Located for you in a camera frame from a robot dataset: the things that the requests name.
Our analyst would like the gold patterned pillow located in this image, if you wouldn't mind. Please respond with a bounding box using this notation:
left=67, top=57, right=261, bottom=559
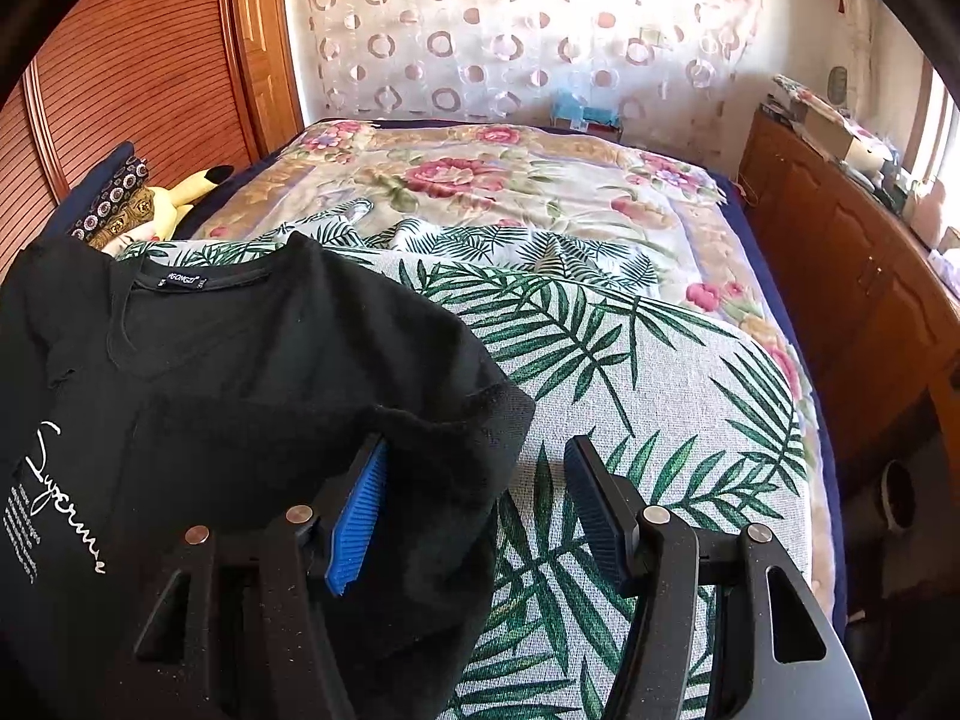
left=86, top=191, right=162, bottom=252

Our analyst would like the wooden wardrobe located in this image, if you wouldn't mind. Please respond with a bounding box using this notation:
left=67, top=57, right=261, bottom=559
left=0, top=0, right=305, bottom=263

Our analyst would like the floral blanket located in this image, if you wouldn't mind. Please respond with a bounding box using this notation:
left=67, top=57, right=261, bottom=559
left=184, top=118, right=841, bottom=616

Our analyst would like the grey cylinder roll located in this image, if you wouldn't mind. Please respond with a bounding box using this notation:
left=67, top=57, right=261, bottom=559
left=855, top=457, right=917, bottom=537

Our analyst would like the black t-shirt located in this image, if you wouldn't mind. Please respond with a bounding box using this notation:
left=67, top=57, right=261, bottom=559
left=0, top=231, right=537, bottom=720

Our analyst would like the sheer curtain with circles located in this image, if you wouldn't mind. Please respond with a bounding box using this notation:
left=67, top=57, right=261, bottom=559
left=281, top=0, right=766, bottom=143

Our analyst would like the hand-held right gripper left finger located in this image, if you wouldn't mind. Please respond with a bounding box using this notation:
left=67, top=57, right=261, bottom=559
left=105, top=431, right=392, bottom=720

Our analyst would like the palm leaf print blanket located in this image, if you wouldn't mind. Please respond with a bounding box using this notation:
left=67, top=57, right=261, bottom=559
left=112, top=199, right=815, bottom=720

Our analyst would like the dark blue patterned pillow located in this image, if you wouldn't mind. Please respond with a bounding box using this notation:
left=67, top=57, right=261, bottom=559
left=64, top=141, right=162, bottom=241

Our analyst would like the light blue box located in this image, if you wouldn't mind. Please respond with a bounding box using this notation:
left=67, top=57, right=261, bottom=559
left=551, top=90, right=623, bottom=137

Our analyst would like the open cardboard box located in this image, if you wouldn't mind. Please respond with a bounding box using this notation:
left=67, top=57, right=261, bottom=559
left=772, top=73, right=863, bottom=158

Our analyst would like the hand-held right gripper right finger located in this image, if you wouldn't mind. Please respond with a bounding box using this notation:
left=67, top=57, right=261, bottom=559
left=562, top=433, right=872, bottom=720

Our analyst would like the yellow plush toy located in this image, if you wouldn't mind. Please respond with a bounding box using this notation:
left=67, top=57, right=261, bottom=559
left=146, top=163, right=237, bottom=241

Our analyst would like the wooden cabinet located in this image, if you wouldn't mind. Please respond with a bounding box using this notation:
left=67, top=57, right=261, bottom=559
left=739, top=109, right=960, bottom=466

